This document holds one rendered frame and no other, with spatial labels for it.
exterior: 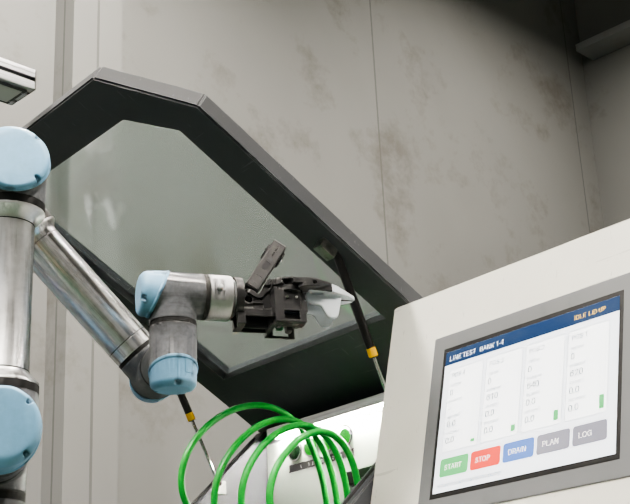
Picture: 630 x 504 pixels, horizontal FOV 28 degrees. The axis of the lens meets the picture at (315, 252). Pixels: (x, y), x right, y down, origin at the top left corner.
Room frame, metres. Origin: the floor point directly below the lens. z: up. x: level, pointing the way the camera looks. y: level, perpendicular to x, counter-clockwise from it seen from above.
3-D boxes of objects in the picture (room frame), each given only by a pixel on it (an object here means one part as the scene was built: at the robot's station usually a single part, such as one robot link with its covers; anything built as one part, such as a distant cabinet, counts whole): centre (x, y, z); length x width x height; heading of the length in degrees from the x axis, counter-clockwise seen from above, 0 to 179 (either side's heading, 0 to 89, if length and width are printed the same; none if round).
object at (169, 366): (1.92, 0.24, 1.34); 0.11 x 0.08 x 0.11; 19
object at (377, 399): (2.77, -0.05, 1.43); 0.54 x 0.03 x 0.02; 40
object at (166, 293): (1.91, 0.23, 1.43); 0.11 x 0.08 x 0.09; 110
